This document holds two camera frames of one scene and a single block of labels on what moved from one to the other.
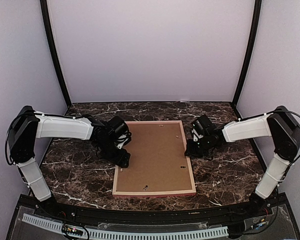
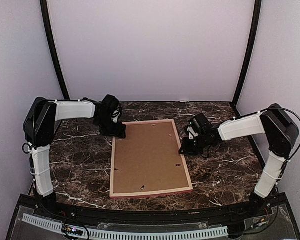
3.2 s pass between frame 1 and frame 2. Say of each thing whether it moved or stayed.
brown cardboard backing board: stayed
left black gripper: moved
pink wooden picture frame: moved
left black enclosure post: stayed
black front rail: stayed
